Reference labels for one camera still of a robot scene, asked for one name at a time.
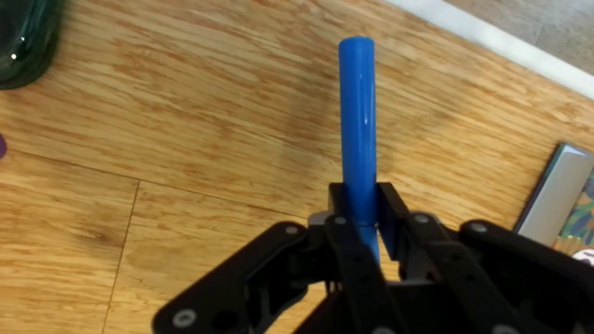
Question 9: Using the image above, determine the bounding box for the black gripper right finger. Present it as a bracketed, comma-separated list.
[374, 182, 594, 334]

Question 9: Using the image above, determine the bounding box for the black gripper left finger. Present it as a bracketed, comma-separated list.
[153, 182, 406, 334]

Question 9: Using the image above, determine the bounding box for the blue marker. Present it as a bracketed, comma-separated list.
[337, 35, 385, 262]

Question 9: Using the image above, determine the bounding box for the colourful hardcover book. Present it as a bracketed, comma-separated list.
[513, 141, 594, 251]

